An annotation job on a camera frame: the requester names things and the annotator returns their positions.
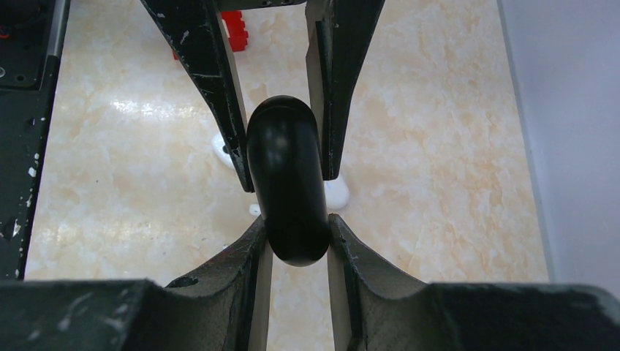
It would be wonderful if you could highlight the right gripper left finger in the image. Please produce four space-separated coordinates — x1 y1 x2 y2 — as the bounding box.
1 219 273 350

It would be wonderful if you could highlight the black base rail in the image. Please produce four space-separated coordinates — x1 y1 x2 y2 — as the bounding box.
1 1 70 280

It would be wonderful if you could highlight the red plastic box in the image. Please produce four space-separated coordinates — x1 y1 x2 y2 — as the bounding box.
163 7 249 61

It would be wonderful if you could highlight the black oval earbud case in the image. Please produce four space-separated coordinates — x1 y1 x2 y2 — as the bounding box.
247 95 330 267

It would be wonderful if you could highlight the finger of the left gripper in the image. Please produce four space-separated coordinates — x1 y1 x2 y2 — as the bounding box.
142 0 254 192
305 0 385 181

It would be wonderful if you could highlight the white stem earbud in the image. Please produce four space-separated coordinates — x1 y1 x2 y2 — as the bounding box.
249 203 261 216

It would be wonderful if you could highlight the small white square earbud case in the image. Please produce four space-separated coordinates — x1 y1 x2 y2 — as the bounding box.
211 133 235 170

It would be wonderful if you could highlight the white oval charging case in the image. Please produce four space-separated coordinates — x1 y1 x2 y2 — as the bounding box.
323 174 350 210

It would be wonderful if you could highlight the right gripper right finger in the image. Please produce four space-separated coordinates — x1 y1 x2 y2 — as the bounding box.
328 214 619 350

